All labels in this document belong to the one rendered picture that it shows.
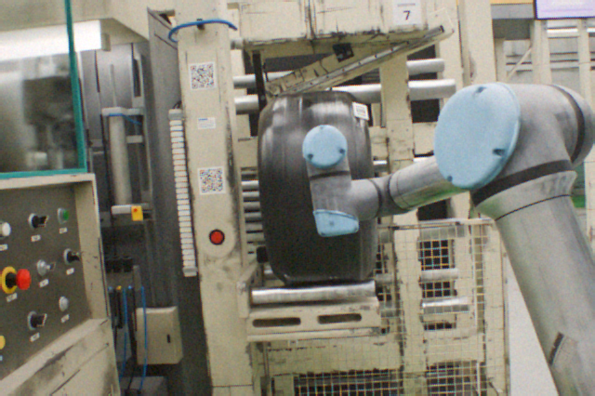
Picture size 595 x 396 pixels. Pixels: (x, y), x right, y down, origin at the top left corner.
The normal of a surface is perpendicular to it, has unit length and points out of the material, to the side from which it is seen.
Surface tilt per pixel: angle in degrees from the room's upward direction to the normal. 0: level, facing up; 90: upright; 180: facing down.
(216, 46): 90
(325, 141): 83
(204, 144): 90
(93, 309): 90
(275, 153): 68
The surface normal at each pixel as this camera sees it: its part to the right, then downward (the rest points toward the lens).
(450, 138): -0.90, -0.02
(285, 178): -0.07, -0.10
